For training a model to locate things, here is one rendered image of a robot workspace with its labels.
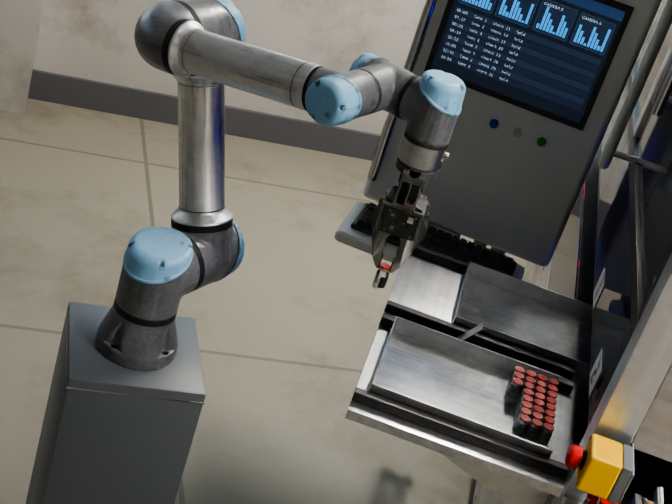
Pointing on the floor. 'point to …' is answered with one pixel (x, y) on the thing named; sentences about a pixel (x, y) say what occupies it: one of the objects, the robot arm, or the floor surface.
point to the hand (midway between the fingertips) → (387, 261)
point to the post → (633, 378)
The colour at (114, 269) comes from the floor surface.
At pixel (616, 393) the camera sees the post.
